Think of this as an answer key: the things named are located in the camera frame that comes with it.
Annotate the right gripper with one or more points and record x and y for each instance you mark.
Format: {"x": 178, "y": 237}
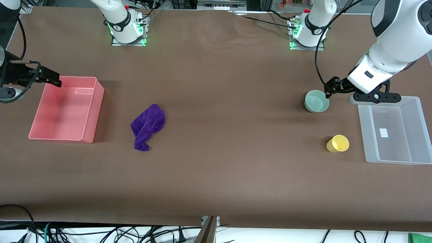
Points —
{"x": 13, "y": 73}

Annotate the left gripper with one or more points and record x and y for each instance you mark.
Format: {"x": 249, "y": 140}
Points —
{"x": 341, "y": 85}

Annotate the pale green bowl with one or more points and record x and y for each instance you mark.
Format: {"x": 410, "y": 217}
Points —
{"x": 316, "y": 103}

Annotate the yellow plastic cup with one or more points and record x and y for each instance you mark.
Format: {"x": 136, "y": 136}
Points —
{"x": 338, "y": 143}

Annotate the purple cloth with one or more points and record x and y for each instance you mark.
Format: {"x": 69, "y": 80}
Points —
{"x": 148, "y": 123}

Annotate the green cloth piece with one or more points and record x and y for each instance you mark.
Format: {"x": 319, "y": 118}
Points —
{"x": 420, "y": 238}

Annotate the pink plastic bin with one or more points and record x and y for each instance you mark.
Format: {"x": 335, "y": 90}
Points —
{"x": 64, "y": 111}

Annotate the white paper label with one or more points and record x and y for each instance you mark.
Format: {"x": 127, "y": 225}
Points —
{"x": 384, "y": 133}

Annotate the clear plastic bin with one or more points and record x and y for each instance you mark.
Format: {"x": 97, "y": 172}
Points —
{"x": 395, "y": 145}

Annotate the orange red background object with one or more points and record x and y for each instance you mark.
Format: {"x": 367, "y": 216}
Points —
{"x": 290, "y": 3}

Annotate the brown table cover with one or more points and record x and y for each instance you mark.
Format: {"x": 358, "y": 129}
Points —
{"x": 216, "y": 152}

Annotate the grey device behind table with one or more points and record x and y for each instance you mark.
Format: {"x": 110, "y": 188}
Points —
{"x": 221, "y": 4}

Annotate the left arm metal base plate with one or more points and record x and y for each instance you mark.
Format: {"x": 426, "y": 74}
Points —
{"x": 320, "y": 48}

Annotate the aluminium frame corner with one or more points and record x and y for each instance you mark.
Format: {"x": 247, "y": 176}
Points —
{"x": 26, "y": 9}

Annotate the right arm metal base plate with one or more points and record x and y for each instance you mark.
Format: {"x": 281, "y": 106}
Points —
{"x": 141, "y": 42}

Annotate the grey metal post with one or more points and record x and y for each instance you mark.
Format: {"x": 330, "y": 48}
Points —
{"x": 206, "y": 233}

